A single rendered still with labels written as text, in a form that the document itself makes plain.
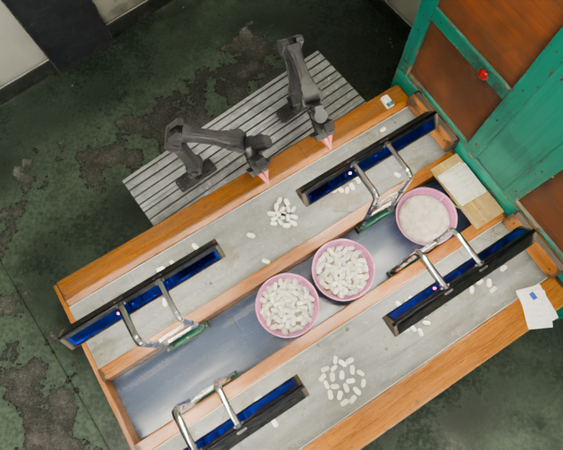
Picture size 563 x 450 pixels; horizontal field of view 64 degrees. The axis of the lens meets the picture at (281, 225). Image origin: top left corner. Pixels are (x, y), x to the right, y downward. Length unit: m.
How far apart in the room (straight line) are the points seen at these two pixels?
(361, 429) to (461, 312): 0.63
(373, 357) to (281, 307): 0.42
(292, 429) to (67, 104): 2.56
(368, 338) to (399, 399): 0.25
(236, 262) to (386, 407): 0.84
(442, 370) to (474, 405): 0.89
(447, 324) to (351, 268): 0.45
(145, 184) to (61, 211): 1.01
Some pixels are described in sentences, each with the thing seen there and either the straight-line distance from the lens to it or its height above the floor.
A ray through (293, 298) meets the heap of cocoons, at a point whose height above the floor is 0.74.
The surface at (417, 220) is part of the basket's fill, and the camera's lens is 2.07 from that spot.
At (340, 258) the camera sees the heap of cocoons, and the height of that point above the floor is 0.74.
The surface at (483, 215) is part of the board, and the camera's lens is 2.12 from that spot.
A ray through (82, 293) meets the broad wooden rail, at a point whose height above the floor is 0.76.
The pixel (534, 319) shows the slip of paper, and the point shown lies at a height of 0.77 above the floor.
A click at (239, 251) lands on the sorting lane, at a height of 0.74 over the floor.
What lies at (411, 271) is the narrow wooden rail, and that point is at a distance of 1.97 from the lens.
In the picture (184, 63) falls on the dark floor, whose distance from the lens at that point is 3.37.
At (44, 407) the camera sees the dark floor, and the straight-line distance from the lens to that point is 2.99.
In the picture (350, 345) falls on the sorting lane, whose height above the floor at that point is 0.74.
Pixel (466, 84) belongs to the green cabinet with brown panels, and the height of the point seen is 1.11.
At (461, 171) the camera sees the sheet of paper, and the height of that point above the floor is 0.78.
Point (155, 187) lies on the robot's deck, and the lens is 2.21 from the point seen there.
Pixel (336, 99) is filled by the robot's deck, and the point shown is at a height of 0.67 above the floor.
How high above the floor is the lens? 2.64
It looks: 73 degrees down
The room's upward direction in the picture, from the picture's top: 5 degrees counter-clockwise
